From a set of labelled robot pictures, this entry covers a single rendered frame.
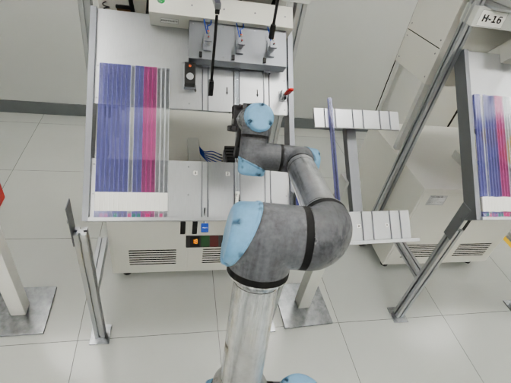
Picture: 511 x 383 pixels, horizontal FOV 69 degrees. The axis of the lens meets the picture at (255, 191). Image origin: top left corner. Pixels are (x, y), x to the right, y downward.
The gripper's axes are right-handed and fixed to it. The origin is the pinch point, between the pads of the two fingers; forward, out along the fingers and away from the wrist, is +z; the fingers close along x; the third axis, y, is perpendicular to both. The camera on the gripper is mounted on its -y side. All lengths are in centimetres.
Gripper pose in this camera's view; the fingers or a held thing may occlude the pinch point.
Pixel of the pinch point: (237, 131)
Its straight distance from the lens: 131.2
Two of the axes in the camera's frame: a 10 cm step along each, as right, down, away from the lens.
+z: -2.2, -1.2, 9.7
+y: 0.4, -9.9, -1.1
